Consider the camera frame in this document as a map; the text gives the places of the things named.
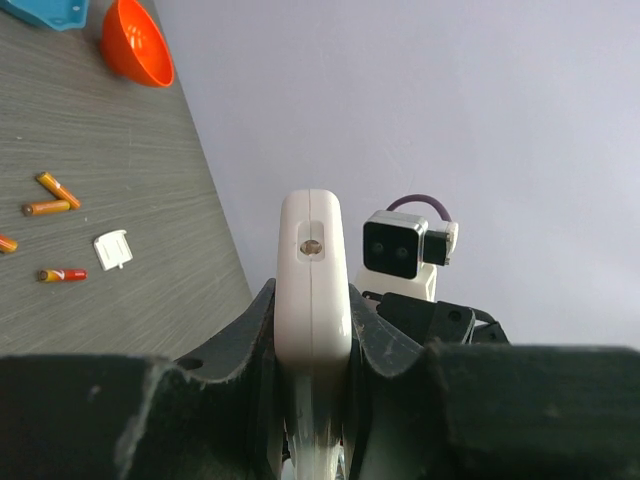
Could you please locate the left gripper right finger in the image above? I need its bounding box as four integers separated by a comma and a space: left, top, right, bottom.
343, 290, 639, 479

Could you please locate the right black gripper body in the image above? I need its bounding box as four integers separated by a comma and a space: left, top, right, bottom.
362, 291, 509, 345

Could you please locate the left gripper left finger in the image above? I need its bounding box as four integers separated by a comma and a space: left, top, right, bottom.
1, 281, 284, 479

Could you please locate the white remote control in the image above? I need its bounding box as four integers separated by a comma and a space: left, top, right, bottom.
274, 189, 352, 479

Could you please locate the white battery cover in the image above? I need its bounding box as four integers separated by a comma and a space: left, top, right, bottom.
93, 229, 133, 271

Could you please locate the red orange battery near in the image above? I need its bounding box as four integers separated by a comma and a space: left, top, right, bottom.
38, 269, 88, 283

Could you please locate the red battery middle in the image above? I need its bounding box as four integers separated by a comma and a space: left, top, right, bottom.
0, 235, 18, 254

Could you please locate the orange bowl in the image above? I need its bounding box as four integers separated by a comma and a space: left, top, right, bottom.
99, 0, 174, 88

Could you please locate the blue plate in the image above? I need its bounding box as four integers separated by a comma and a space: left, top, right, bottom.
1, 0, 89, 20

